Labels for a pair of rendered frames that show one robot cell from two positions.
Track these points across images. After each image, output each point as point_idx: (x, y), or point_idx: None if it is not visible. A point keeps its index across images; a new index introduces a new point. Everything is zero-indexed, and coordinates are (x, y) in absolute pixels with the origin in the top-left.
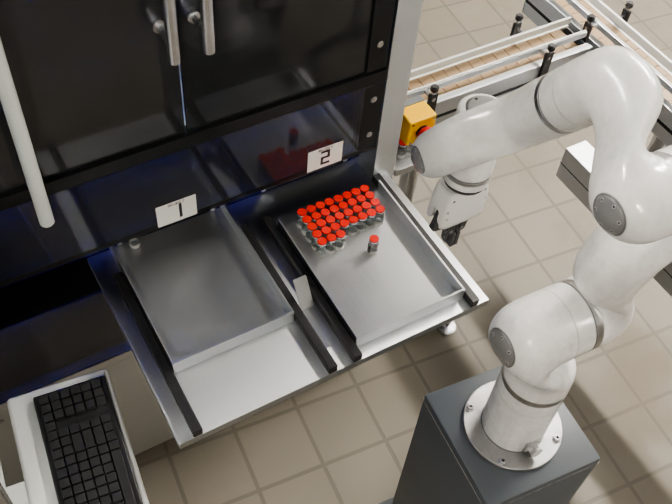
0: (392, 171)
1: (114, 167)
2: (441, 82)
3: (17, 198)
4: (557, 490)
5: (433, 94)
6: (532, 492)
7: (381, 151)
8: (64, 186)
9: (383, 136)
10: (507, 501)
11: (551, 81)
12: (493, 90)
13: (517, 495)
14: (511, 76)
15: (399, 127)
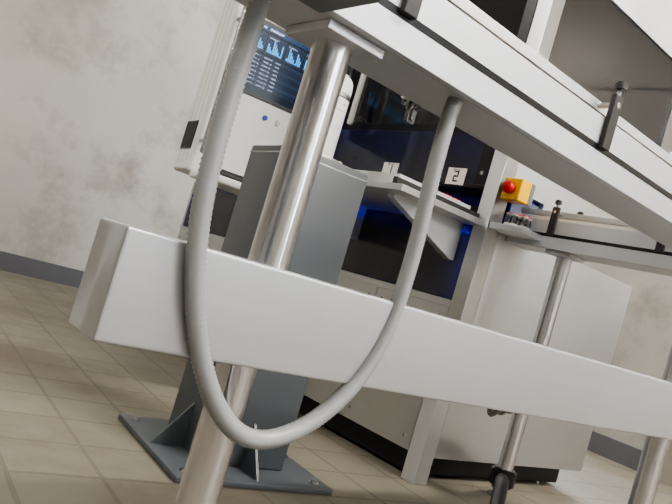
0: (488, 219)
1: (384, 126)
2: (574, 214)
3: (356, 125)
4: (272, 174)
5: (556, 206)
6: (266, 150)
7: (485, 194)
8: (368, 127)
9: (489, 180)
10: (257, 147)
11: None
12: (610, 237)
13: (262, 145)
14: (628, 231)
15: (499, 178)
